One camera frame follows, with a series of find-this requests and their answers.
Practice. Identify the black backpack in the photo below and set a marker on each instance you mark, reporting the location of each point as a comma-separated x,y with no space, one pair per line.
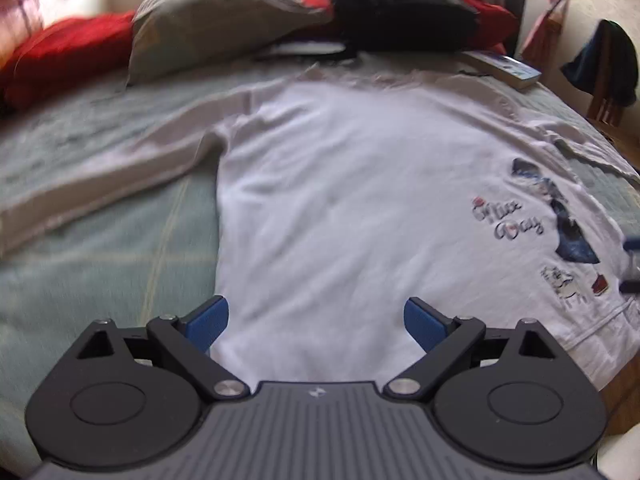
400,5

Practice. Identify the red cushion behind backpack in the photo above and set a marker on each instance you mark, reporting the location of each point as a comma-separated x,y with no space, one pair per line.
492,20

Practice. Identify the hanging dark garment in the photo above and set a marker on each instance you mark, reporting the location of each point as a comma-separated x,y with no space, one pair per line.
517,0

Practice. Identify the wooden chair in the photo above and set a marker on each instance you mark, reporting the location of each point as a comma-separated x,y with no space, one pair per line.
607,105

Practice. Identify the white printed t-shirt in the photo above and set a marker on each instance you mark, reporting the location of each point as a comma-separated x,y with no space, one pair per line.
350,185

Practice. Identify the paperback book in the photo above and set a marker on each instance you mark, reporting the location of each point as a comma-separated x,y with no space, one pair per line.
505,67

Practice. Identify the red pillow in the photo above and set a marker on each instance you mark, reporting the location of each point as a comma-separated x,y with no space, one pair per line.
65,55

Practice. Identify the pink curtain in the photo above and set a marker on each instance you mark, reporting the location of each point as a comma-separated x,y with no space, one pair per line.
547,25

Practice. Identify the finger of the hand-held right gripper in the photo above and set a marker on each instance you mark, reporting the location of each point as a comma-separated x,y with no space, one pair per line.
631,286
633,245

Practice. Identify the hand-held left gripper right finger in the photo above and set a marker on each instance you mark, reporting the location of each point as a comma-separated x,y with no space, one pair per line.
425,322

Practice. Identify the grey pillow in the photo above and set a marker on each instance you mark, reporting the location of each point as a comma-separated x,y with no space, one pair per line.
215,20

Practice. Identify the dark blue garment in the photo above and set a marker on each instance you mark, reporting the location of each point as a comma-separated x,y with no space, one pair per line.
590,65

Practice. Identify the wooden headboard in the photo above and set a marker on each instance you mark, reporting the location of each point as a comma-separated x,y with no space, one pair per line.
17,25

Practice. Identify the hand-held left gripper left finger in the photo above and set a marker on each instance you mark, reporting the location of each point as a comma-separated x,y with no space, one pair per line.
210,320

